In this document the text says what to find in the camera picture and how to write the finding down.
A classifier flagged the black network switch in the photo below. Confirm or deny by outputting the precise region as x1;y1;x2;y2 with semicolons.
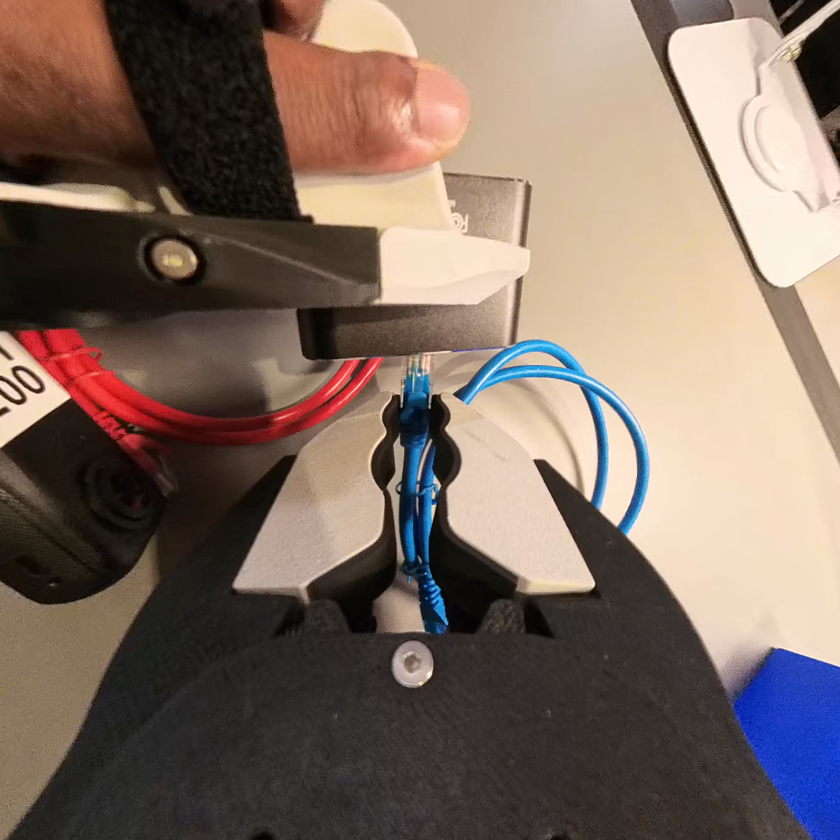
298;174;532;361

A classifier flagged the blue plastic bin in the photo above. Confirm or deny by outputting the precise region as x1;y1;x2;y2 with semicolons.
734;646;840;840

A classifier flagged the person's left hand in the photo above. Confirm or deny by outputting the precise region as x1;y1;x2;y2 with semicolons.
0;0;471;176

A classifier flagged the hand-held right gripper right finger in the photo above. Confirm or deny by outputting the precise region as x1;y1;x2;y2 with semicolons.
430;392;598;598

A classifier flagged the blue ethernet cable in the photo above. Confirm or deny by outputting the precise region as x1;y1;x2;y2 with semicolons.
394;340;651;637

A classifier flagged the red ethernet cable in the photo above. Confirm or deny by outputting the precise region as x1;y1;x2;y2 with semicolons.
16;328;385;497

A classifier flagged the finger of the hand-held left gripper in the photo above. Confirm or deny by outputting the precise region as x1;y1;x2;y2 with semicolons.
377;226;531;307

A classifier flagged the white base sign stand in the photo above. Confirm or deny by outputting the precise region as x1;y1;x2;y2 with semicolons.
666;16;840;290

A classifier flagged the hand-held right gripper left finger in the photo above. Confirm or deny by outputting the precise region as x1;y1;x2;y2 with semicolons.
233;392;401;603

